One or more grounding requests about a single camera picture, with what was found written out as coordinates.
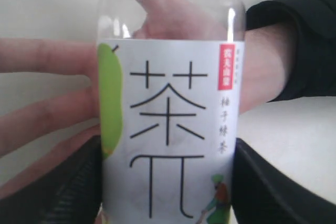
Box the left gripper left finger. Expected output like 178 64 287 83
1 136 102 224

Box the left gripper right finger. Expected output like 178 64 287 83
232 138 335 224

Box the tea bottle with camel label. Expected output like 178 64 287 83
97 0 246 223

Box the black sleeved forearm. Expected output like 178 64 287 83
240 0 335 112

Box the person's open hand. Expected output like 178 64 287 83
0 0 286 224

